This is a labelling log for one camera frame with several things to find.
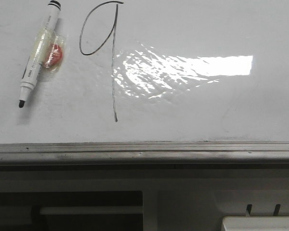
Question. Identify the red magnet taped to marker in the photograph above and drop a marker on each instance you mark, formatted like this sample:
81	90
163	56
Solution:
55	54

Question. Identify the white whiteboard marker pen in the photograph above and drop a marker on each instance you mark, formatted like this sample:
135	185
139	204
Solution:
40	50

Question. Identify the white glossy whiteboard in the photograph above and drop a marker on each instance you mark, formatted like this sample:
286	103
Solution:
150	70

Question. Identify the white box lower right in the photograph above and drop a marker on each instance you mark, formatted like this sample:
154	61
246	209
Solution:
255	224

